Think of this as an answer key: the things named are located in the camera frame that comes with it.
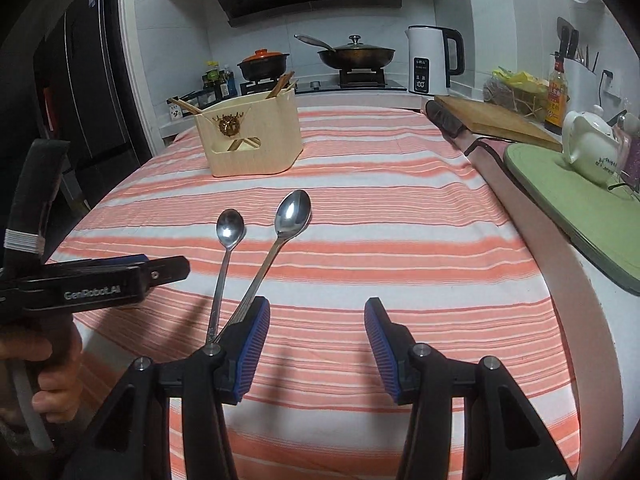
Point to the white electric kettle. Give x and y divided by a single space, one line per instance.
435 55

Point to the white teapot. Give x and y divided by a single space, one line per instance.
590 146

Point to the wooden chopstick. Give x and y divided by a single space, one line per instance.
283 81
186 106

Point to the metal spoon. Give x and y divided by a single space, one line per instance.
230 230
292 218

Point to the right metal spoon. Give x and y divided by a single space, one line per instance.
292 218

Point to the wooden cutting board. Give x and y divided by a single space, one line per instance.
493 120

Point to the cream wooden utensil box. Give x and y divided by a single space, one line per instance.
251 135

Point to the white spice jar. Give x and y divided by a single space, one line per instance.
175 111

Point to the condiment bottles group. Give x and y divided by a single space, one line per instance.
220 80

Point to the black gas stove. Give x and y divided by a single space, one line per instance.
343 80

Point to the black clay pot orange lid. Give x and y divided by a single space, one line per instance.
264 64

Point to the brown sauce bottle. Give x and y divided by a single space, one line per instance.
556 96

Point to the person left hand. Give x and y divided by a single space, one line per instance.
58 397

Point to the yellow snack bag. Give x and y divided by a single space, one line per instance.
521 93

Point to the pink white striped tablecloth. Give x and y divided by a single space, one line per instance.
398 214

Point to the left metal spoon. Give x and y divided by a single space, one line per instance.
230 230

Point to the white knife holder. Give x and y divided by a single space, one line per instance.
582 87

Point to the black wok with lid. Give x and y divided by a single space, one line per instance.
352 56

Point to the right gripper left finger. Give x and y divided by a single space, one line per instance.
242 344

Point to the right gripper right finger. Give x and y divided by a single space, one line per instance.
391 344

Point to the green drying mat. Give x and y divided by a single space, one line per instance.
602 224

